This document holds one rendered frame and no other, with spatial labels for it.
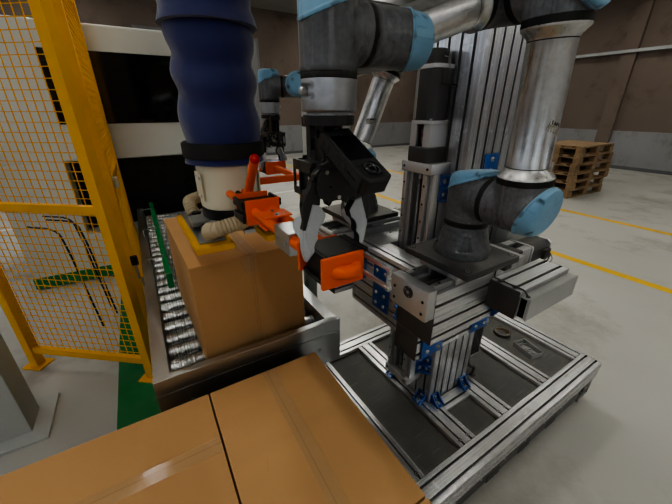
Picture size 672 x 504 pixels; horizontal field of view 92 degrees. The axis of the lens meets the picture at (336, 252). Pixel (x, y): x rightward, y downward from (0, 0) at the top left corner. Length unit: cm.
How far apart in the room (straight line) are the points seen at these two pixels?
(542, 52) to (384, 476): 101
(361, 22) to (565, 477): 181
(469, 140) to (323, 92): 72
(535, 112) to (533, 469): 149
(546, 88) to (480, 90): 35
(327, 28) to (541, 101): 47
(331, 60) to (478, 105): 72
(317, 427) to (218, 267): 59
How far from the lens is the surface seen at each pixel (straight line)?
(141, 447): 119
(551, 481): 187
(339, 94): 45
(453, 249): 92
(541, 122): 79
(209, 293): 117
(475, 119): 111
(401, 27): 51
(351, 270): 47
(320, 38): 46
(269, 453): 106
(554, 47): 79
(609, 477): 201
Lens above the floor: 141
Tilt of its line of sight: 24 degrees down
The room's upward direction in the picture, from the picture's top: straight up
